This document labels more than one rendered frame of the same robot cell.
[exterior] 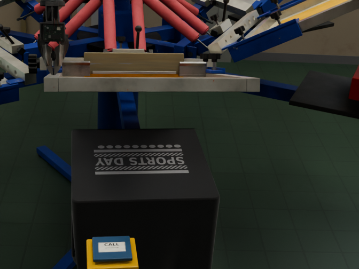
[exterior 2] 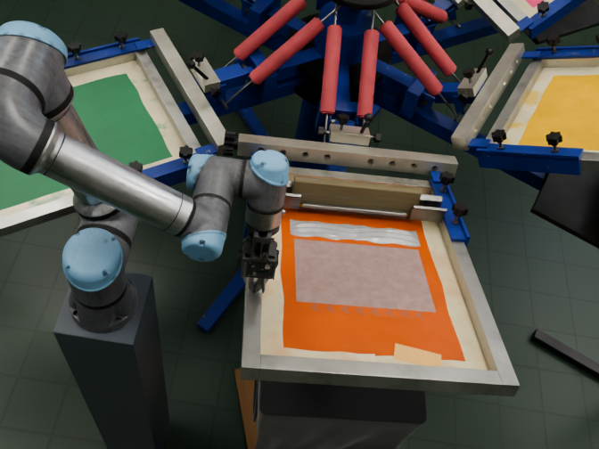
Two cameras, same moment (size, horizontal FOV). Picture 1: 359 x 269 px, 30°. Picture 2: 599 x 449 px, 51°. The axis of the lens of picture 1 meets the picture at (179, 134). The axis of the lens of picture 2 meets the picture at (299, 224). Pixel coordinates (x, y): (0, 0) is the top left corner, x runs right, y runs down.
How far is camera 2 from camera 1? 133 cm
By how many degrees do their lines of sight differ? 30
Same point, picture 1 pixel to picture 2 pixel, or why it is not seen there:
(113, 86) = (329, 379)
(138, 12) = (370, 55)
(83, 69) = (291, 200)
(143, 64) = (367, 200)
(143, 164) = not seen: hidden behind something
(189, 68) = (423, 212)
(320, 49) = not seen: outside the picture
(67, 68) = not seen: hidden behind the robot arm
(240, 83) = (492, 388)
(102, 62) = (315, 193)
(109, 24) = (332, 71)
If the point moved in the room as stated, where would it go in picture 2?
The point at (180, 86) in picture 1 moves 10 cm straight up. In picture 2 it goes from (414, 386) to (429, 369)
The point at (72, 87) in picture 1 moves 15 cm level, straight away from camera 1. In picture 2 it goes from (277, 378) to (279, 310)
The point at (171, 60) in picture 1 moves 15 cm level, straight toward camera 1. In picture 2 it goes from (403, 199) to (399, 243)
